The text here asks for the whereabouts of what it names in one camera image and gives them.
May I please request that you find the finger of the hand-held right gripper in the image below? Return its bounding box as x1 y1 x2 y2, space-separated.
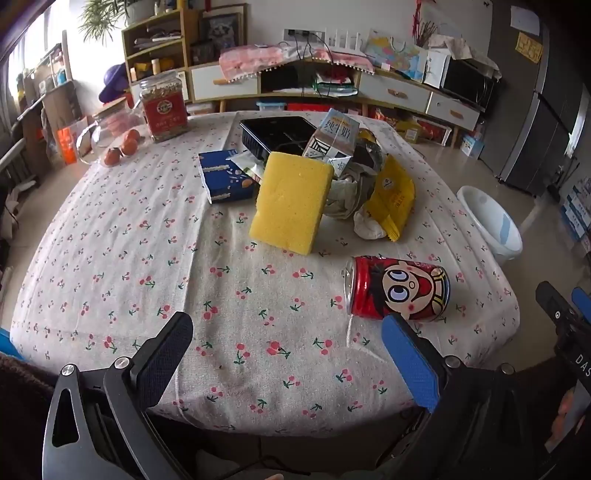
536 281 580 335
571 287 591 324

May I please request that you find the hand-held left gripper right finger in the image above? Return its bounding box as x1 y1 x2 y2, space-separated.
381 315 536 480

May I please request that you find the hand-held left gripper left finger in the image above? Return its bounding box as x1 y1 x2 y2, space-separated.
42 311 195 480

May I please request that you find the red cartoon drink can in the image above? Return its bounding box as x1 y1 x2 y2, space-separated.
342 255 451 322

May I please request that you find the white plastic waste bin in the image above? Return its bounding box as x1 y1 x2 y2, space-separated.
457 185 523 265

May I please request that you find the white tissue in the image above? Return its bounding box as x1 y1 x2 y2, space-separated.
353 205 389 241

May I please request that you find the yellow snack packet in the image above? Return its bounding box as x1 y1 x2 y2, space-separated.
366 154 416 244

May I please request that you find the grey paper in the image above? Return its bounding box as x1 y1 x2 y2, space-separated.
323 164 382 221

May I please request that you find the blue snack box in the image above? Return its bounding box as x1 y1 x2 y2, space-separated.
198 149 262 205

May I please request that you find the yellow sponge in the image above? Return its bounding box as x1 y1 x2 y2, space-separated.
249 151 335 256

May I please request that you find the white snack wrapper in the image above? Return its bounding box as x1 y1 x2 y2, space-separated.
226 150 267 184

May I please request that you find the white milk carton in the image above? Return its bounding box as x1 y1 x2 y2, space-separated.
302 109 363 178

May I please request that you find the black plastic tray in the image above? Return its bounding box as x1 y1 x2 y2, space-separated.
239 116 318 160

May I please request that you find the cherry print tablecloth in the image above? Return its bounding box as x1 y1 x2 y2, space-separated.
9 110 522 438

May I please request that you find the person's brown sweater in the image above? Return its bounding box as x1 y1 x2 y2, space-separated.
0 355 58 480

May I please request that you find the blue and white box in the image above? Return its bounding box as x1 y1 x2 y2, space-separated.
459 134 485 160

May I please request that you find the grey refrigerator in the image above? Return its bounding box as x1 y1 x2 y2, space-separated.
489 0 591 195

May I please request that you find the black microwave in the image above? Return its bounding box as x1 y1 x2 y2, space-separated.
441 58 499 109

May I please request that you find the red label glass jar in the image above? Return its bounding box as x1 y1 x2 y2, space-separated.
139 71 190 144

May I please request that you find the yellow paper note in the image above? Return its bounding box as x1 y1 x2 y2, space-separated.
515 31 543 63

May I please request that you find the white carton box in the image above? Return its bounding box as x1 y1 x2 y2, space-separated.
423 48 451 89

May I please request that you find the white and wood cabinet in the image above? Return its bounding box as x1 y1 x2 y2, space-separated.
188 60 485 144

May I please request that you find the purple plastic object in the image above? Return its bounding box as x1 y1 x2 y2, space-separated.
98 64 130 104

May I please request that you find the colourful map paper bag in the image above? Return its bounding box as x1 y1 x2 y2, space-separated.
365 30 428 84

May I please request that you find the pink cloth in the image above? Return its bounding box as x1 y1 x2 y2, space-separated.
218 45 376 86

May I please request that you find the red knot decoration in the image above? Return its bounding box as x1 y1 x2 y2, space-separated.
411 0 439 47

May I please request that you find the wooden shelf unit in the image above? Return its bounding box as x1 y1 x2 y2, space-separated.
122 8 195 100

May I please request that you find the potted green plant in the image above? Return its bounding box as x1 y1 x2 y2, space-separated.
78 0 155 40

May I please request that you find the cat picture frame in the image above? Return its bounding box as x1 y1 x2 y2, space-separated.
199 11 243 49

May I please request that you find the white wall power strip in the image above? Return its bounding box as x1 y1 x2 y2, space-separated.
284 28 326 47

